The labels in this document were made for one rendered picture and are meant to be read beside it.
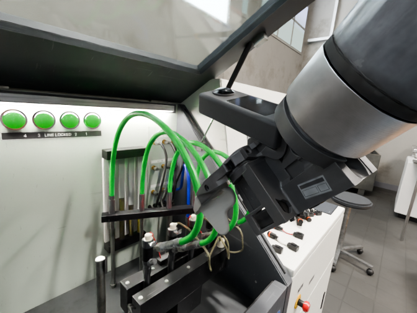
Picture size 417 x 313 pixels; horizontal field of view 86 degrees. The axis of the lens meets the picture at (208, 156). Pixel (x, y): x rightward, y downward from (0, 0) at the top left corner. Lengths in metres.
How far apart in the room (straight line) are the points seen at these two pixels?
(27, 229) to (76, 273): 0.23
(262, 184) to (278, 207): 0.02
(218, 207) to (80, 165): 0.57
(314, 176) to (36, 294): 0.86
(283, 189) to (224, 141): 0.61
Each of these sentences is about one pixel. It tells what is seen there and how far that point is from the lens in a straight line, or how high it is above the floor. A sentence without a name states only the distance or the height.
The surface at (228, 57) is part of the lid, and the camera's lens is 0.78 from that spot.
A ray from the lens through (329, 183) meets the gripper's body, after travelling 0.19.
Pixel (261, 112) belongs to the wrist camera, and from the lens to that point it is 0.21.
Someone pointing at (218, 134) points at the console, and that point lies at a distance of 0.83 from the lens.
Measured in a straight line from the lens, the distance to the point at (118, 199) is 0.85.
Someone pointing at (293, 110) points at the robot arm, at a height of 1.45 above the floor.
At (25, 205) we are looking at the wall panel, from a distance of 0.78.
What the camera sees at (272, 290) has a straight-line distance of 0.77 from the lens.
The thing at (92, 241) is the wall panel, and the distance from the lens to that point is 0.89.
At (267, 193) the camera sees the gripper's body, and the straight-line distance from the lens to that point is 0.21.
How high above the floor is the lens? 1.45
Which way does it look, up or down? 12 degrees down
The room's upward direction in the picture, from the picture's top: 5 degrees clockwise
